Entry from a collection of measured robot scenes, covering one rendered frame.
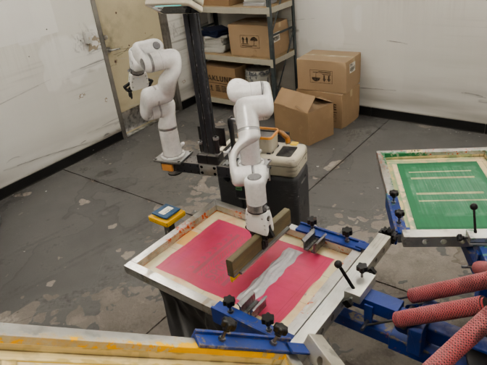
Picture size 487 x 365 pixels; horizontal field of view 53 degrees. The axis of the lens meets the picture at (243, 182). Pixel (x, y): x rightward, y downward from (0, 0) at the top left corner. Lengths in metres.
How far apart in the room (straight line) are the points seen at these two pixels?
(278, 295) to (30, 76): 3.90
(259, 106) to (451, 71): 3.75
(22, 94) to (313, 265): 3.82
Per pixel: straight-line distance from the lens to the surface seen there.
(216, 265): 2.01
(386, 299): 1.71
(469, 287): 1.60
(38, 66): 5.26
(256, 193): 1.70
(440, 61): 5.40
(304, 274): 1.93
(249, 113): 1.81
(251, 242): 1.80
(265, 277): 1.91
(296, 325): 1.68
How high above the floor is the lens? 2.19
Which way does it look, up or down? 29 degrees down
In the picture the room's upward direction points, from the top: 7 degrees counter-clockwise
